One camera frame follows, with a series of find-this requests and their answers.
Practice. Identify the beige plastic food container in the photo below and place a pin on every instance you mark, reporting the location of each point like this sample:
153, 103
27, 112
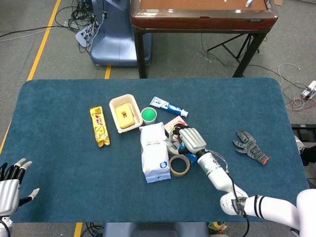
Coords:
116, 101

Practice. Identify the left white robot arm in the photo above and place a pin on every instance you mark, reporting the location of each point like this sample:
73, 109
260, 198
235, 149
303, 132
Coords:
5, 224

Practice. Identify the white power strip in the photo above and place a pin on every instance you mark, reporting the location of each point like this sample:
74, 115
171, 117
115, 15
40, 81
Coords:
309, 90

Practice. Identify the grey blue own robot base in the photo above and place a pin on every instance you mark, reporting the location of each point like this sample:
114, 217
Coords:
153, 229

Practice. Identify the black tripod stand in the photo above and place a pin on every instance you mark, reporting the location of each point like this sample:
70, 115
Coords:
232, 47

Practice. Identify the yellow green packet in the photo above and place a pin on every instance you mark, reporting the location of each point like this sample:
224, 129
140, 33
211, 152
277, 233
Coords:
217, 226

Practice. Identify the yellow packing tape roll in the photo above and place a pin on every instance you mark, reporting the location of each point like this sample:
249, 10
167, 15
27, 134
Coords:
172, 170

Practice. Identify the grey striped work glove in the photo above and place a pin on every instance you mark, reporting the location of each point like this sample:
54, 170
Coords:
249, 145

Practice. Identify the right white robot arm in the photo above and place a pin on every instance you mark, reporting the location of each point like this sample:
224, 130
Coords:
217, 175

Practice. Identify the white paper bag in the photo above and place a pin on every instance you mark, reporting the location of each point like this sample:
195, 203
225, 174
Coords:
154, 153

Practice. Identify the yellow sponge block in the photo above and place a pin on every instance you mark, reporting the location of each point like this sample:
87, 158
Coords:
124, 121

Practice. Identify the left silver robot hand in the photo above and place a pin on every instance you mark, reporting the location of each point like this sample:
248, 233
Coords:
8, 195

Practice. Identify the pink white snack packet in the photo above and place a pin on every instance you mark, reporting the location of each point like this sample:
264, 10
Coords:
174, 122

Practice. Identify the clear plastic cup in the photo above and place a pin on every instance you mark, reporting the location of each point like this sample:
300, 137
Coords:
172, 151

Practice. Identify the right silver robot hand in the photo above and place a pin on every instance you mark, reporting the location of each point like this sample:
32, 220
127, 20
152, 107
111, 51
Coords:
192, 140

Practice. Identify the white floor device with plugs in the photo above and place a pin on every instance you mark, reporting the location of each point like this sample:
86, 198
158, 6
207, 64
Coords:
82, 35

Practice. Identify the white cup green lid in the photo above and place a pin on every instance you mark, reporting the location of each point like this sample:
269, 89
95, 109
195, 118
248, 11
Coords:
148, 114

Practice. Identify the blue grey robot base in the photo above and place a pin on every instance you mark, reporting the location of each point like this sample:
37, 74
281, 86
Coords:
116, 44

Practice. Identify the single blue white mahjong tile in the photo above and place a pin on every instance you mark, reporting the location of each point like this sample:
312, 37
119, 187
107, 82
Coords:
248, 3

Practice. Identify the brown mahjong table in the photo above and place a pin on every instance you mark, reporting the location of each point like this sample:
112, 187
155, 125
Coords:
202, 21

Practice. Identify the yellow foil snack packet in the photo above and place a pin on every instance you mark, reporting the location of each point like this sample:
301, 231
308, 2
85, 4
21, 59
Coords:
100, 126

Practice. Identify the blue white toothpaste tube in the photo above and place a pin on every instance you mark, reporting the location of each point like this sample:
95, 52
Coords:
168, 106

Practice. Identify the blue carpet table cover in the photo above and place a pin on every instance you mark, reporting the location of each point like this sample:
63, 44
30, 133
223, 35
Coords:
74, 172

